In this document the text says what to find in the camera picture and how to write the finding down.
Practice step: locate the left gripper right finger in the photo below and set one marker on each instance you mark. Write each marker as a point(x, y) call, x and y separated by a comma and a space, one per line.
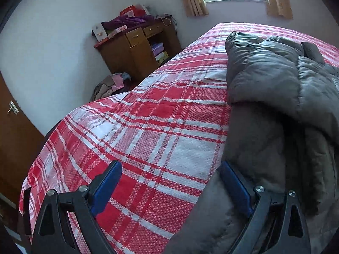
point(287, 228)

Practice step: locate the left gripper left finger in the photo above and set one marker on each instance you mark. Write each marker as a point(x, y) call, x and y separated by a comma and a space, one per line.
point(53, 233)

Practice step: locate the grey puffer jacket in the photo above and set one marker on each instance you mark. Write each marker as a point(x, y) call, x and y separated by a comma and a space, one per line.
point(283, 135)

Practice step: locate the clothes pile on floor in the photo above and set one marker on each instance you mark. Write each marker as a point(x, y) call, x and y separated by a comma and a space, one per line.
point(116, 83)

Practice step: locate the brown wooden door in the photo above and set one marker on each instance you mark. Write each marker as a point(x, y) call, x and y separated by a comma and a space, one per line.
point(20, 141)

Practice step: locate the red plaid bed sheet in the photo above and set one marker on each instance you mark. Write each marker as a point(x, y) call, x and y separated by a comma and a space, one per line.
point(168, 133)

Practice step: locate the brown wooden desk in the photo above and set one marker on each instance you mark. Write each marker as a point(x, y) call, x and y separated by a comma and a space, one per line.
point(130, 50)

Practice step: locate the books in desk shelf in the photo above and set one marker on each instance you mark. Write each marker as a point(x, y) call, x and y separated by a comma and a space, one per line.
point(159, 53)

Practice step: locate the white carton on desk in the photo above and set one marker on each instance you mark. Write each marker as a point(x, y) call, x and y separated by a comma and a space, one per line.
point(99, 32)

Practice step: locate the purple cloth on desk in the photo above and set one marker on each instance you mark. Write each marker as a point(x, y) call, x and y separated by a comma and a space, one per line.
point(130, 22)

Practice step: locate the red box on desk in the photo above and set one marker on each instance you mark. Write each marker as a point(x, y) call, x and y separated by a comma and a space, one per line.
point(134, 11)

